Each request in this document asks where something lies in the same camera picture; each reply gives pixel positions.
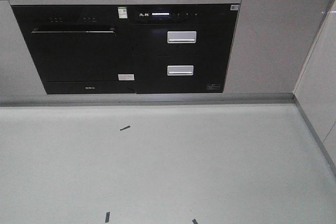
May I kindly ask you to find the black disinfection cabinet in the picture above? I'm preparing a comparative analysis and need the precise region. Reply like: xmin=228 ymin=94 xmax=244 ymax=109
xmin=128 ymin=3 xmax=239 ymax=94

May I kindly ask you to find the grey cabinet door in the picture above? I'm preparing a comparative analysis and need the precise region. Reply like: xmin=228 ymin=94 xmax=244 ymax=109
xmin=224 ymin=0 xmax=330 ymax=94

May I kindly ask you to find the black built-in dishwasher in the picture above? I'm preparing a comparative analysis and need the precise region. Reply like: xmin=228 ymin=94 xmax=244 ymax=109
xmin=12 ymin=5 xmax=135 ymax=94

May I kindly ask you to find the black floor tape lower left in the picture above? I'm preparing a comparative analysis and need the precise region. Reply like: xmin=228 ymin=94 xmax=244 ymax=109
xmin=105 ymin=212 xmax=110 ymax=223

